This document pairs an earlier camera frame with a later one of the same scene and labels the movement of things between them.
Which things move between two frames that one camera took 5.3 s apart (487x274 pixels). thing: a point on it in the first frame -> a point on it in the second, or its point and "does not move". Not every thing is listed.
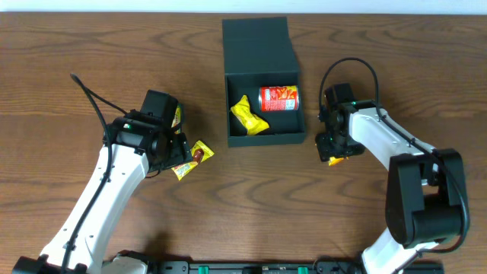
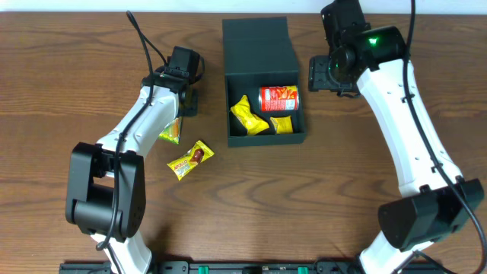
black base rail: x=283 y=267 does not move
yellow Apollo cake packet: x=199 y=153 does not move
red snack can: x=278 y=98 does not move
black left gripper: x=179 y=153 -> x=190 y=103
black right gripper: x=334 y=151 -> x=317 y=73
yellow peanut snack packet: x=253 y=123 does not move
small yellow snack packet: x=332 y=160 -> x=282 y=125
